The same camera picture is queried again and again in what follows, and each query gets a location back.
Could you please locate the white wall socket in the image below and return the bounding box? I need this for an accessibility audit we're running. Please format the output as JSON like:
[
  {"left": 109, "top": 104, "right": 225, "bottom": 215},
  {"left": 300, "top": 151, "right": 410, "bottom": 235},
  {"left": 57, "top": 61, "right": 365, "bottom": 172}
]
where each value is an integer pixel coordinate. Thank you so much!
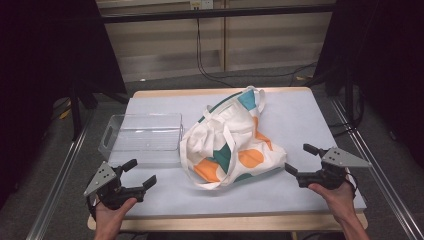
[{"left": 189, "top": 0, "right": 214, "bottom": 10}]

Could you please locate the person's left hand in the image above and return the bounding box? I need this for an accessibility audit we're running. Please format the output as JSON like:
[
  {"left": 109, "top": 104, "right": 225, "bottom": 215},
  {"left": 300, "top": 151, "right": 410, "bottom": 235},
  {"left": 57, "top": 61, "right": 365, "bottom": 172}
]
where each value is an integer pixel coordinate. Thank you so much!
[{"left": 94, "top": 198, "right": 138, "bottom": 234}]

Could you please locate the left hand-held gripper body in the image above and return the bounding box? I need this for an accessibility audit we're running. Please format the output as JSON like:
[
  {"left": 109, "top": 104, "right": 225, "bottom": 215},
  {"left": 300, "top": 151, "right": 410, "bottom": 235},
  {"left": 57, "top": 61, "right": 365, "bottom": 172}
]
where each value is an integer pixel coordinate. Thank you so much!
[{"left": 83, "top": 161, "right": 146, "bottom": 211}]

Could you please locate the metal floor rail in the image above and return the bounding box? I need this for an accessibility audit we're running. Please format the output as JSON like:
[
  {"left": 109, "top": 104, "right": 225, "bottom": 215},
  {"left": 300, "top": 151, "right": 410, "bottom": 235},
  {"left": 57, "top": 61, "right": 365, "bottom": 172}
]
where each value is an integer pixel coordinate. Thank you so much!
[
  {"left": 25, "top": 108, "right": 96, "bottom": 240},
  {"left": 330, "top": 97, "right": 424, "bottom": 240}
]

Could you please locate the white tote bag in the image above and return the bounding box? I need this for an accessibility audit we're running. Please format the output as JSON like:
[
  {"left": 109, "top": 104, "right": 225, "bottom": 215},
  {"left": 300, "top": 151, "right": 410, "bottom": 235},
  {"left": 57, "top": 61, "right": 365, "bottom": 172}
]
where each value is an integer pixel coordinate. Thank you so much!
[{"left": 179, "top": 85, "right": 288, "bottom": 191}]

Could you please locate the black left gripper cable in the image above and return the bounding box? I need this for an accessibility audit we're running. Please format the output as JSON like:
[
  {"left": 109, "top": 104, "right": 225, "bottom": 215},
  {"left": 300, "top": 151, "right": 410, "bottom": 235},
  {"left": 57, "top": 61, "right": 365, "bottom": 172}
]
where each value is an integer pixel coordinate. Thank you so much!
[{"left": 86, "top": 195, "right": 98, "bottom": 221}]

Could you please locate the clear plastic container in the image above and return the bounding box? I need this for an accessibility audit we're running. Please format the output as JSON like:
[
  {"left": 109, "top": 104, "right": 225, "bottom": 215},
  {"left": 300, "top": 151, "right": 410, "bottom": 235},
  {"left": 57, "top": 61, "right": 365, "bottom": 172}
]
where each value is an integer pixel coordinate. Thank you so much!
[{"left": 98, "top": 112, "right": 185, "bottom": 166}]

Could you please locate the light grey table mat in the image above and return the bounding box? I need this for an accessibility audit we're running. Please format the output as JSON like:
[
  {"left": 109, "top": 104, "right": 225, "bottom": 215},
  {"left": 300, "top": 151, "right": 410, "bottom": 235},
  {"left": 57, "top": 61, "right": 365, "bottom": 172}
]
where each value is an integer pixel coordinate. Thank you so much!
[{"left": 90, "top": 89, "right": 367, "bottom": 219}]

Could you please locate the long black floor cable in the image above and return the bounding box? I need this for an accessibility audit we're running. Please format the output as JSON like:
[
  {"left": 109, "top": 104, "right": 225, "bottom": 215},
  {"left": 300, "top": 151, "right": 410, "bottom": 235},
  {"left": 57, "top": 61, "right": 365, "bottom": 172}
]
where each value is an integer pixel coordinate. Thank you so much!
[{"left": 195, "top": 18, "right": 318, "bottom": 89}]

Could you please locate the person's right hand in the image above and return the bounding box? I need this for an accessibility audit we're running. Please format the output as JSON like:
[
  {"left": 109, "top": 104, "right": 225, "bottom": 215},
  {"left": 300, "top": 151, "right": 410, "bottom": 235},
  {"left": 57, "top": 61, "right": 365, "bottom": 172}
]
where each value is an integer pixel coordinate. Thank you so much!
[{"left": 308, "top": 181, "right": 358, "bottom": 226}]

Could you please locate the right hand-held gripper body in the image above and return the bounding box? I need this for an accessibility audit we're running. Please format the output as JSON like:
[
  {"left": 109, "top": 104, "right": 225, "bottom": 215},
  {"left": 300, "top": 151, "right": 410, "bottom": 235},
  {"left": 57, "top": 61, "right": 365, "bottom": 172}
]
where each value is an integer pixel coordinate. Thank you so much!
[{"left": 295, "top": 147, "right": 373, "bottom": 191}]

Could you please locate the black cable by stand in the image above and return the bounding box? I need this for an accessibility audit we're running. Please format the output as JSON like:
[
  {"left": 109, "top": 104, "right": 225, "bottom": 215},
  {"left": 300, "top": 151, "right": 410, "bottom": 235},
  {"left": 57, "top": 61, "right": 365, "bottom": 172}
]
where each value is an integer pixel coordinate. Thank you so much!
[{"left": 328, "top": 84, "right": 366, "bottom": 138}]

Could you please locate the black curtain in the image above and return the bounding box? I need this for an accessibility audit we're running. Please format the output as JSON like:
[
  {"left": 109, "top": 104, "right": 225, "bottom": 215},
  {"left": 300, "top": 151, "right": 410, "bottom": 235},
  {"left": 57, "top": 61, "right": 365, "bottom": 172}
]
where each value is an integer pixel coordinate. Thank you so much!
[
  {"left": 0, "top": 0, "right": 128, "bottom": 209},
  {"left": 313, "top": 0, "right": 424, "bottom": 168}
]

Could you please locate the black stand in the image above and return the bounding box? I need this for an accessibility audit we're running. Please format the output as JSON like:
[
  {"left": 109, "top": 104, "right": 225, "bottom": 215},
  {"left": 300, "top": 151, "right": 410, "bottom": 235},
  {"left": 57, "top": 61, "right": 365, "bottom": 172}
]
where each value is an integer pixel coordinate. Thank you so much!
[
  {"left": 68, "top": 79, "right": 129, "bottom": 142},
  {"left": 304, "top": 64, "right": 365, "bottom": 129}
]

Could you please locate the black horizontal bar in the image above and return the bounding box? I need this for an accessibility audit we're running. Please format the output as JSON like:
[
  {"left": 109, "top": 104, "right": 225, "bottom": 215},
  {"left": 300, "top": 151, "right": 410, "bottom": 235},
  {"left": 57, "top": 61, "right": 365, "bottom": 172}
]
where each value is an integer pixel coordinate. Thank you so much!
[{"left": 99, "top": 3, "right": 336, "bottom": 24}]

